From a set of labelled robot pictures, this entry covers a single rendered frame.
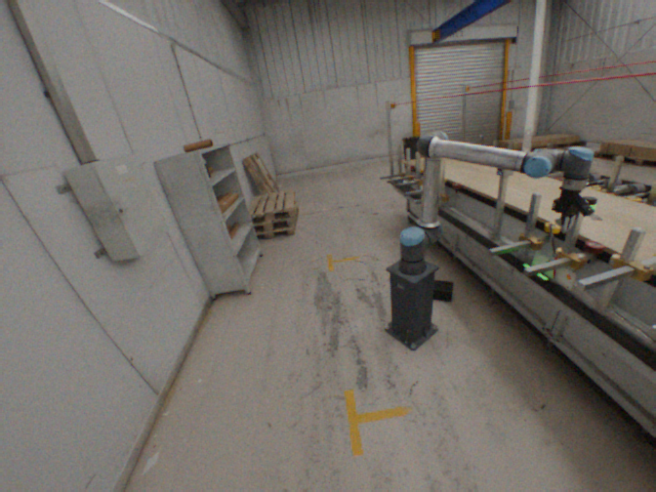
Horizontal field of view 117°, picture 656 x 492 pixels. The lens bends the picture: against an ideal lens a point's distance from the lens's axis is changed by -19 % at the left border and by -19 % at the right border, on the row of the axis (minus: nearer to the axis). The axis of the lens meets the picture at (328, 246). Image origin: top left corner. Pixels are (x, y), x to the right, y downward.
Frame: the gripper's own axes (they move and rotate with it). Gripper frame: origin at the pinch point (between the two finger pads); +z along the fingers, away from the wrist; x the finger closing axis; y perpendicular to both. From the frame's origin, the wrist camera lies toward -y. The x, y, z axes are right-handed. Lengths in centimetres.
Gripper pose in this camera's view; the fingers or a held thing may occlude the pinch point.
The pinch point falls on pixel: (565, 230)
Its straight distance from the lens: 151.9
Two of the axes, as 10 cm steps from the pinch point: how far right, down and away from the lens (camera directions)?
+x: -9.8, 2.0, -0.4
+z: 1.6, 8.7, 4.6
